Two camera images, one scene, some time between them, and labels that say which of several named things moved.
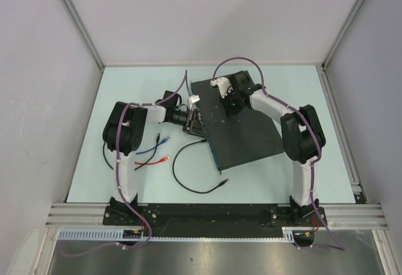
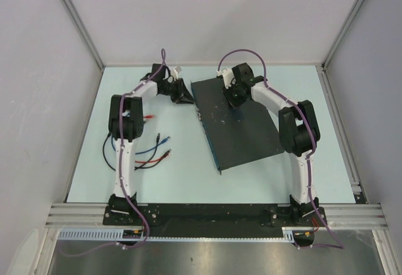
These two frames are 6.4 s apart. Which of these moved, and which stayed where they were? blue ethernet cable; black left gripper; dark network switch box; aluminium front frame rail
Moved: black left gripper
Stayed: aluminium front frame rail; blue ethernet cable; dark network switch box
